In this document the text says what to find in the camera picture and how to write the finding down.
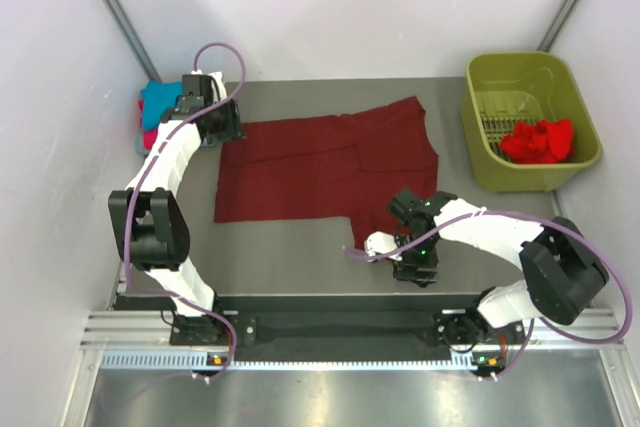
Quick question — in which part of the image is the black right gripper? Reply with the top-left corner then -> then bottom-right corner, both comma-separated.
389,231 -> 439,287

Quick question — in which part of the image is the dark red t shirt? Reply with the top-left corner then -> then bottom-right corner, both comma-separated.
214,97 -> 438,247

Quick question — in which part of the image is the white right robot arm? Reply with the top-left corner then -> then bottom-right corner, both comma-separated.
362,190 -> 610,343

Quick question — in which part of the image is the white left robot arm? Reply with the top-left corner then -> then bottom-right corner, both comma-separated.
108,70 -> 245,345

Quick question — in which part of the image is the teal folded shirt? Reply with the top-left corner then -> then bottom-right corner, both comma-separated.
140,80 -> 182,131

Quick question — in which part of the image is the light blue folded shirt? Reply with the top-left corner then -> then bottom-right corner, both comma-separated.
135,131 -> 150,157

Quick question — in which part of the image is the bright red crumpled shirt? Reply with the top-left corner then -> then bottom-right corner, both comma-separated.
500,119 -> 575,164

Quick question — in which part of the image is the olive green plastic bin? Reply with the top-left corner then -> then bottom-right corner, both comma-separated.
460,51 -> 602,192

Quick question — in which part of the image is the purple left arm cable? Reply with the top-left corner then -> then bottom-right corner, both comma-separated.
121,41 -> 248,381

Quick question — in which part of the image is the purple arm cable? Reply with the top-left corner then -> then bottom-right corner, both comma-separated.
344,209 -> 634,381
121,41 -> 248,381

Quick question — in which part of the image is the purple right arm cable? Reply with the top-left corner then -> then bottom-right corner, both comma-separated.
344,209 -> 634,381

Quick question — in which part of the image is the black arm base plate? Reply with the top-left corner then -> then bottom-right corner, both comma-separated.
168,309 -> 527,348

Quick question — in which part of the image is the aluminium frame rail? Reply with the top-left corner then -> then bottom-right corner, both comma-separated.
79,308 -> 626,351

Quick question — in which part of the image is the slotted cable duct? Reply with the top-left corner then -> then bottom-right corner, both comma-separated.
99,349 -> 506,371

